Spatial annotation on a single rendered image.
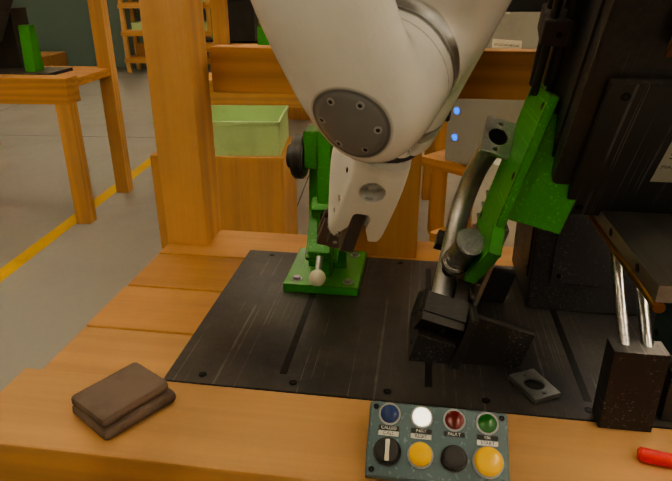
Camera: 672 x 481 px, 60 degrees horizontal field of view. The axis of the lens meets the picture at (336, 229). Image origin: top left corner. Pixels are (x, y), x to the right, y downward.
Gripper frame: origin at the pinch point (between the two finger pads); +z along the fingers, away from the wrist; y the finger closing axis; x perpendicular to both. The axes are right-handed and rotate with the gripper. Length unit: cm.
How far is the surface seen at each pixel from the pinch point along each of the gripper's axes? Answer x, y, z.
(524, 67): -39, 54, 16
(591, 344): -44.1, 2.3, 22.3
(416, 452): -12.2, -17.6, 12.8
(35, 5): 403, 871, 699
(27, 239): 124, 152, 277
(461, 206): -23.0, 19.4, 16.8
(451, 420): -16.2, -14.1, 12.1
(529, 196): -25.0, 11.4, 2.9
